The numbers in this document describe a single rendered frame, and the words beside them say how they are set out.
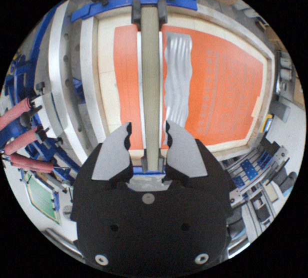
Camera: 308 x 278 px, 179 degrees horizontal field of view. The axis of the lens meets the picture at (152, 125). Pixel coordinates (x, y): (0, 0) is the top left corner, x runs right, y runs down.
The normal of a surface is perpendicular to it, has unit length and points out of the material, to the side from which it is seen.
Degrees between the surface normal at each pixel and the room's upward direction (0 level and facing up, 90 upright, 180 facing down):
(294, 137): 90
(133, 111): 0
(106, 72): 0
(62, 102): 0
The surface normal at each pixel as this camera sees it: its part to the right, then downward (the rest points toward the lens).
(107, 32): 0.03, 0.49
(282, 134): -1.00, 0.03
